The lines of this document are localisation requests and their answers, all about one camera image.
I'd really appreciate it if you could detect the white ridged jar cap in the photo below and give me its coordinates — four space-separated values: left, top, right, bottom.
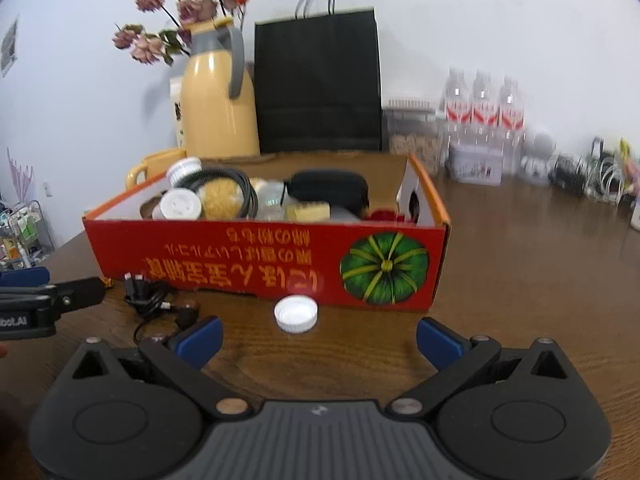
166 156 203 186

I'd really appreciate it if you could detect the clear food container with oats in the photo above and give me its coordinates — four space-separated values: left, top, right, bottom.
382 98 447 161

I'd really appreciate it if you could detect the white tin box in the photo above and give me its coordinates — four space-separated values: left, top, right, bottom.
446 144 503 186

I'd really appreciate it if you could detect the metal wire rack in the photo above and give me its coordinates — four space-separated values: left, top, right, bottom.
0 200 57 267

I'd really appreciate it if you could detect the white bottle cap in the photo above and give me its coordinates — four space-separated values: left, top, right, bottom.
273 296 319 333

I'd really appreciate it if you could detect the clear water bottle red label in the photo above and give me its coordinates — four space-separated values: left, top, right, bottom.
497 76 527 161
442 67 473 147
470 70 501 147

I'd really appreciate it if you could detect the yellow mug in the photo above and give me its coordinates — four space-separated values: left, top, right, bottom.
125 148 187 191

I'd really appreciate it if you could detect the black usb cable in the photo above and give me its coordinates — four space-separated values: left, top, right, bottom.
124 271 202 345

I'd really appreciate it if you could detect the yellow green snack packet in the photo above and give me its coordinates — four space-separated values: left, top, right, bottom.
617 139 640 183

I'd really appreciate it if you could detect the tangle of charger cables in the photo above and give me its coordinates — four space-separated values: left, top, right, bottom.
550 150 633 206

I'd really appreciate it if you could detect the black paper bag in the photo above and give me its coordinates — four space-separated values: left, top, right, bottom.
254 0 383 155

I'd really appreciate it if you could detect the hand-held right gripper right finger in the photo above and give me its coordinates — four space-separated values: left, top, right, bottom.
390 316 571 417

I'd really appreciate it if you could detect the white milk carton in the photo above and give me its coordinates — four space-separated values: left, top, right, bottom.
170 77 187 148

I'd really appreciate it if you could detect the red cardboard box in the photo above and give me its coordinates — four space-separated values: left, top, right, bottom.
81 154 451 311

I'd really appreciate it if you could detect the white robot figurine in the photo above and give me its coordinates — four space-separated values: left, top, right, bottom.
520 130 558 183

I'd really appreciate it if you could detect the pale plastic bag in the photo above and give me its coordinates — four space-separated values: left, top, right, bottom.
250 177 296 222

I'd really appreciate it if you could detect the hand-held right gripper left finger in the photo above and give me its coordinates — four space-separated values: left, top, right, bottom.
72 316 253 417

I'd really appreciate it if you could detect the black braided cable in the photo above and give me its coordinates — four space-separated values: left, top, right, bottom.
192 166 260 220

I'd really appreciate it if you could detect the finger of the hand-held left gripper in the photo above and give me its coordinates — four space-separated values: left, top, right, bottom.
0 276 107 314
0 266 51 289

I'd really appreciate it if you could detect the black pouch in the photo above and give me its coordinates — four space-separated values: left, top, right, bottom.
286 170 372 213

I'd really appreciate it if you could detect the white and yellow plush toy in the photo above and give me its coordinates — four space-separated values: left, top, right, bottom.
197 177 251 220

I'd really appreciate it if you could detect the dried pink rose bouquet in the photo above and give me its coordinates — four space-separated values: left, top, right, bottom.
112 0 251 67

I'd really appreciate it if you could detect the wall picture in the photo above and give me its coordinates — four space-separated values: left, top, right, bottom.
0 17 20 78

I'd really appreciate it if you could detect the yellow sponge block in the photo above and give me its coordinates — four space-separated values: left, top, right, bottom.
286 202 332 222

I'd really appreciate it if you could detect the yellow thermos jug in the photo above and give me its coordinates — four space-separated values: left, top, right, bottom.
180 16 261 158

